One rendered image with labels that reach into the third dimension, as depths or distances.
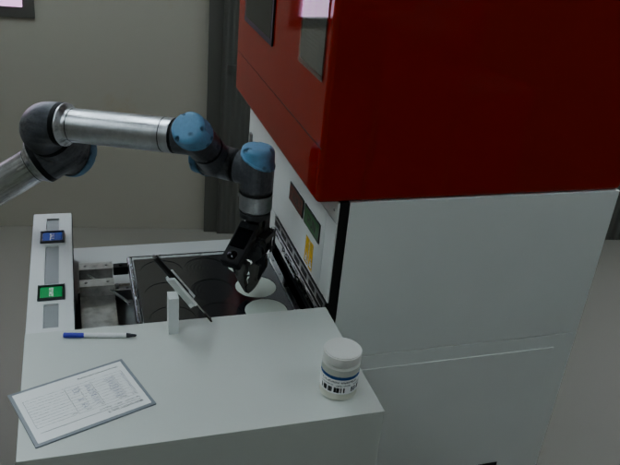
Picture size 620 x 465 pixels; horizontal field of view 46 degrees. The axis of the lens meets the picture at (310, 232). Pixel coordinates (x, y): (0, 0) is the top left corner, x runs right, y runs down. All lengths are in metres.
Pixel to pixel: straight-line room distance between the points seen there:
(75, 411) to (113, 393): 0.08
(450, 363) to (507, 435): 0.36
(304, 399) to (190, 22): 2.58
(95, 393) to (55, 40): 2.59
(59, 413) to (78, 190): 2.72
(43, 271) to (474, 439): 1.19
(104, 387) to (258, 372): 0.28
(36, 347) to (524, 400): 1.25
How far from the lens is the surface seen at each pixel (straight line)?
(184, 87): 3.74
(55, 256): 1.83
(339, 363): 1.31
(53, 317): 1.60
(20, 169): 1.84
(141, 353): 1.46
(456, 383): 1.91
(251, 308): 1.71
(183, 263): 1.89
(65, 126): 1.66
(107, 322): 1.71
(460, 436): 2.05
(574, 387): 3.28
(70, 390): 1.39
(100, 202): 4.00
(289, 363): 1.44
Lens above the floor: 1.84
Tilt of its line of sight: 27 degrees down
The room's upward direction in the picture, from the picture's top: 6 degrees clockwise
